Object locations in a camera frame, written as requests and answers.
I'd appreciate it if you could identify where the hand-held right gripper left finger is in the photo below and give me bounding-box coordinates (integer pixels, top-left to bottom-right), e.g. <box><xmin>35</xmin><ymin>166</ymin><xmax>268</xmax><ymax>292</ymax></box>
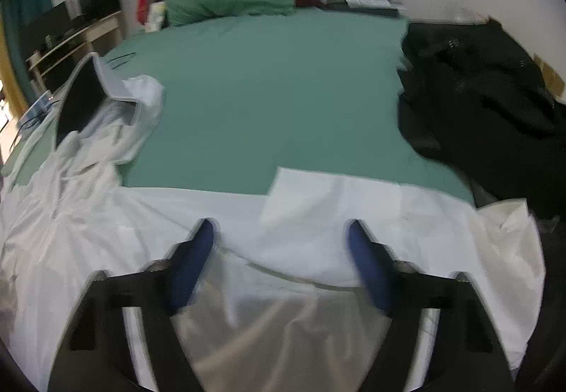
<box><xmin>46</xmin><ymin>219</ymin><xmax>217</xmax><ymax>392</ymax></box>

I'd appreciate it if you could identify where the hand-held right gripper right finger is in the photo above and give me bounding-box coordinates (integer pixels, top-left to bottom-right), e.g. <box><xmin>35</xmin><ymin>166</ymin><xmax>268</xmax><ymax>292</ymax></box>
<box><xmin>346</xmin><ymin>219</ymin><xmax>516</xmax><ymax>392</ymax></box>

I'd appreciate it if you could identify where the white shirt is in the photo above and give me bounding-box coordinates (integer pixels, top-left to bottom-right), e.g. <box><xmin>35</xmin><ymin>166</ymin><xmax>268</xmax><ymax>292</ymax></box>
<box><xmin>0</xmin><ymin>74</ymin><xmax>547</xmax><ymax>392</ymax></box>

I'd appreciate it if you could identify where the bed with green sheet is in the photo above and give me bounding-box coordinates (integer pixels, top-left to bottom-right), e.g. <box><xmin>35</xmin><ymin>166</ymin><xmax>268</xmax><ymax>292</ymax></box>
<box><xmin>0</xmin><ymin>7</ymin><xmax>480</xmax><ymax>209</ymax></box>

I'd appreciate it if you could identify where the black garment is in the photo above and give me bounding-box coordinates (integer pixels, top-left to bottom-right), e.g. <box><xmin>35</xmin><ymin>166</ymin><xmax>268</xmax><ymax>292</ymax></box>
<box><xmin>395</xmin><ymin>18</ymin><xmax>562</xmax><ymax>220</ymax></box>

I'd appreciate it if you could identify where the white blue power strip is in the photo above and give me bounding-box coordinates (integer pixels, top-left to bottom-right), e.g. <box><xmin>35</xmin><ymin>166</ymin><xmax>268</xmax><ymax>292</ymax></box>
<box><xmin>24</xmin><ymin>91</ymin><xmax>56</xmax><ymax>119</ymax></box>

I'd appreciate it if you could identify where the white yellow packet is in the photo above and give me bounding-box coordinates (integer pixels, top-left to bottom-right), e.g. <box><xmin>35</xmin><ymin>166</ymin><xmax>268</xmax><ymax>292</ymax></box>
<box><xmin>147</xmin><ymin>2</ymin><xmax>167</xmax><ymax>31</ymax></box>

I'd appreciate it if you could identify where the light wooden desk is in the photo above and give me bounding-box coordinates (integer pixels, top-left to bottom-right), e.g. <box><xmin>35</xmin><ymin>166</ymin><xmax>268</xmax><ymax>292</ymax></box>
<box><xmin>24</xmin><ymin>12</ymin><xmax>125</xmax><ymax>94</ymax></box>

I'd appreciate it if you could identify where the yellow curtain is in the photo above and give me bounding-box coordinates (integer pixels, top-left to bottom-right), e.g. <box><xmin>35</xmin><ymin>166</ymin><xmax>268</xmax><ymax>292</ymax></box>
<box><xmin>0</xmin><ymin>16</ymin><xmax>27</xmax><ymax>110</ymax></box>

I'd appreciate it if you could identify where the black monitor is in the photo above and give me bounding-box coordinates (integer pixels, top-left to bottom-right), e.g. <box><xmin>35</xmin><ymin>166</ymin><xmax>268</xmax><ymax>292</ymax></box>
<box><xmin>18</xmin><ymin>0</ymin><xmax>82</xmax><ymax>54</ymax></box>

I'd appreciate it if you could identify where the black charger cable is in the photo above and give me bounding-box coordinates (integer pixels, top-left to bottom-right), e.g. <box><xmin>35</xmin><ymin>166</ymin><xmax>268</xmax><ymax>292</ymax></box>
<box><xmin>106</xmin><ymin>51</ymin><xmax>135</xmax><ymax>68</ymax></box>

